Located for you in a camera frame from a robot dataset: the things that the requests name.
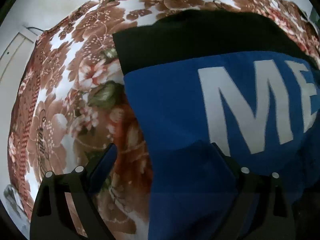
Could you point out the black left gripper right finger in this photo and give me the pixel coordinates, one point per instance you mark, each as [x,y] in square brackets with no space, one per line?
[260,209]

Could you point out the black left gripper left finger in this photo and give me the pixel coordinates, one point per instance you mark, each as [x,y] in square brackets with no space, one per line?
[51,218]

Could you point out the black and blue sweatshirt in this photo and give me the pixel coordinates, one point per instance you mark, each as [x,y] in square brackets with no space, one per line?
[231,78]

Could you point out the brown floral fleece blanket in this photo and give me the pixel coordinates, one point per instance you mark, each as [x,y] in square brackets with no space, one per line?
[71,102]

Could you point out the white door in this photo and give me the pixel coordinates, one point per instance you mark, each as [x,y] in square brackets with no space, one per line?
[17,53]

